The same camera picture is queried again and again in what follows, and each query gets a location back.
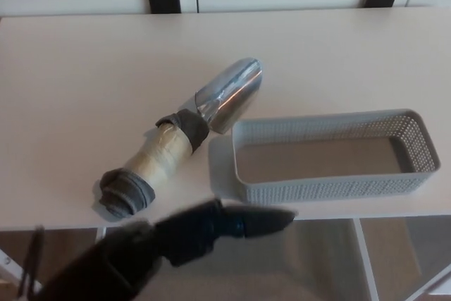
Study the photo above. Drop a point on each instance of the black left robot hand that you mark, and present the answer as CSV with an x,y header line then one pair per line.
x,y
197,234

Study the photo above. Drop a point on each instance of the white desk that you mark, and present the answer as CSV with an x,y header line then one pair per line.
x,y
368,262

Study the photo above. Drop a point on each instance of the grey perforated plastic basket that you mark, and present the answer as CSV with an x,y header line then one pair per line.
x,y
334,186

